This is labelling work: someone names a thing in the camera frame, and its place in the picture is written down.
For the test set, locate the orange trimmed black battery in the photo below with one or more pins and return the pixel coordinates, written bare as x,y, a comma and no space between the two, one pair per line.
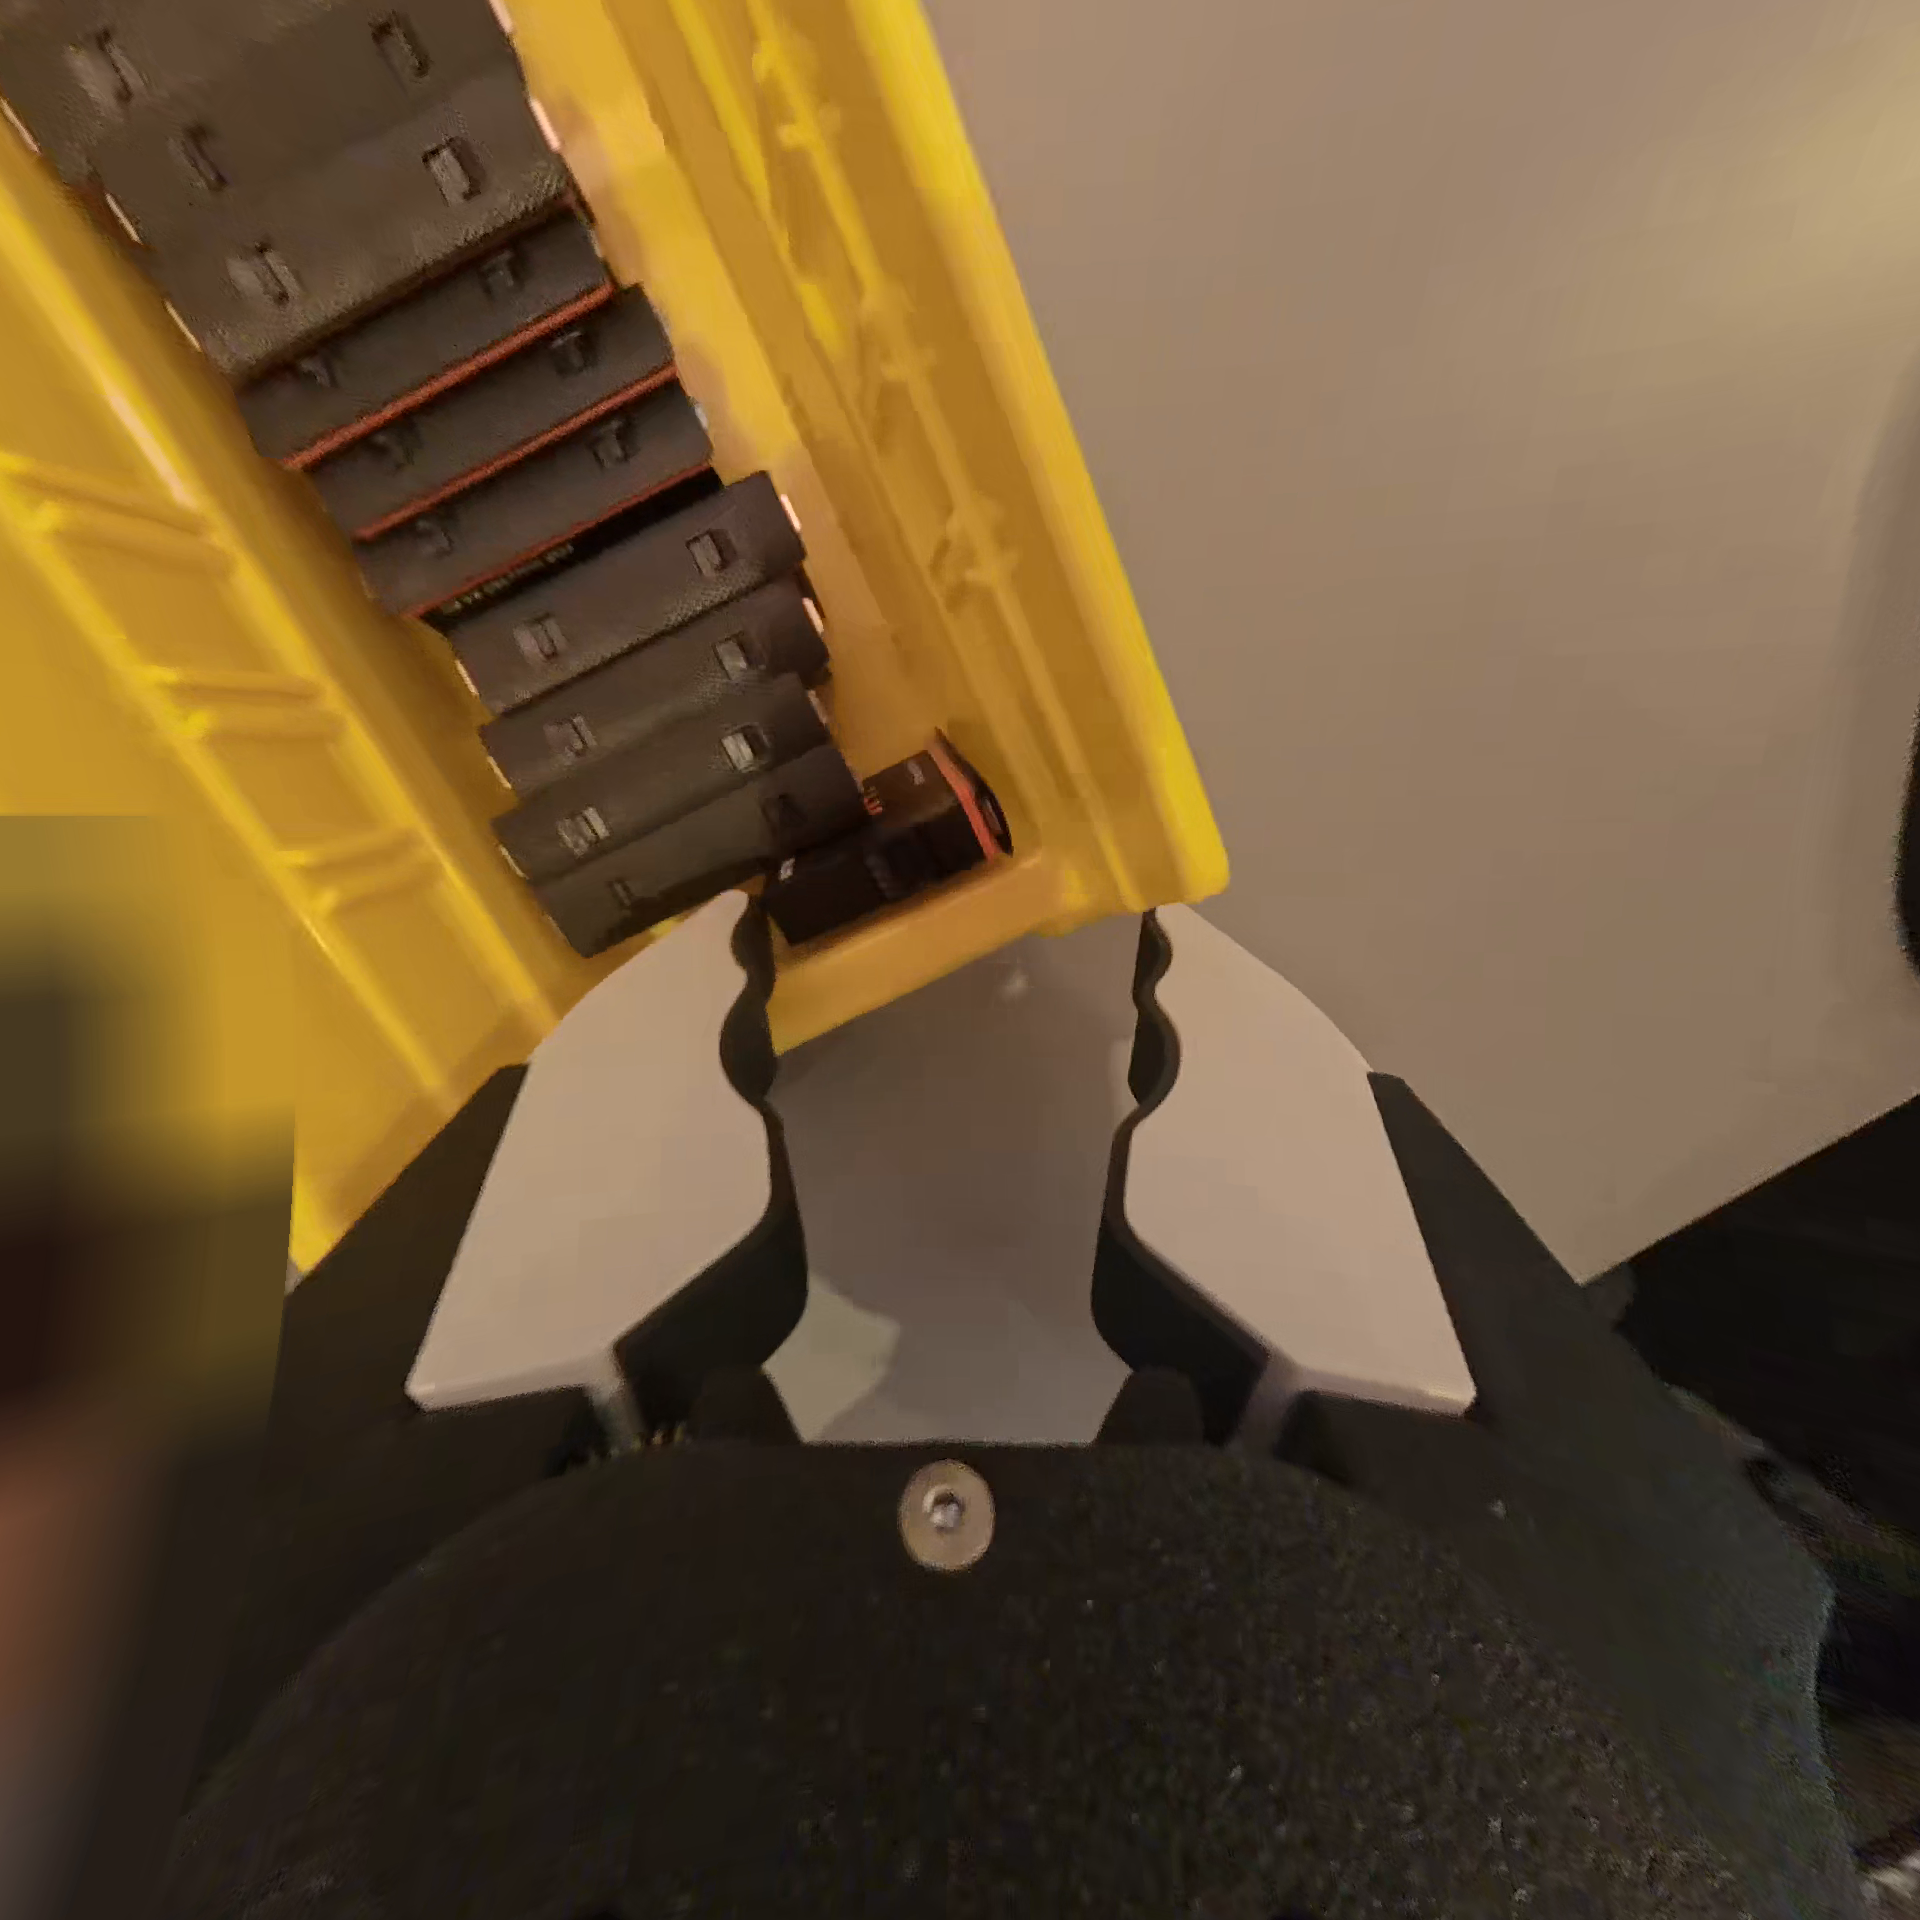
886,858

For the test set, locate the yellow plastic bin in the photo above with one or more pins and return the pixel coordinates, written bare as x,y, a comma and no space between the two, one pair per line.
839,300

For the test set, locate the row of black batteries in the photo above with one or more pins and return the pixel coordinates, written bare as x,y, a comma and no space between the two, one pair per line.
452,376

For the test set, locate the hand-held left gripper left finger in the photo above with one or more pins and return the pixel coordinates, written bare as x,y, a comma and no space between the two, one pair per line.
598,1198

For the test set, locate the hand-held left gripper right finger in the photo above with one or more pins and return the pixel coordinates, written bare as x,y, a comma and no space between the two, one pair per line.
1289,1217

